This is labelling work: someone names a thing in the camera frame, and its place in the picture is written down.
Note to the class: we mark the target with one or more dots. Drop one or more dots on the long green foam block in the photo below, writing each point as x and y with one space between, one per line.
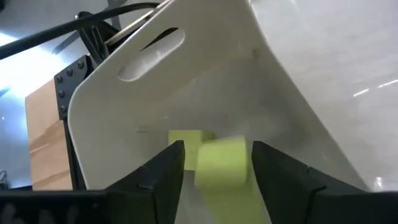
222 161

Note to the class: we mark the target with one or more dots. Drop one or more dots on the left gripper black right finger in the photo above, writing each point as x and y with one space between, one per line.
292 189

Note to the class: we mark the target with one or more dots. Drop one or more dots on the green foam cube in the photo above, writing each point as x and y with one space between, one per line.
192 138

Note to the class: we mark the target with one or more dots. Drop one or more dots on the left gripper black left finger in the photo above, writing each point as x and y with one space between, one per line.
152 186

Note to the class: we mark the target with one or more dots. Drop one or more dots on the white plastic bin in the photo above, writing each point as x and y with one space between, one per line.
217 77

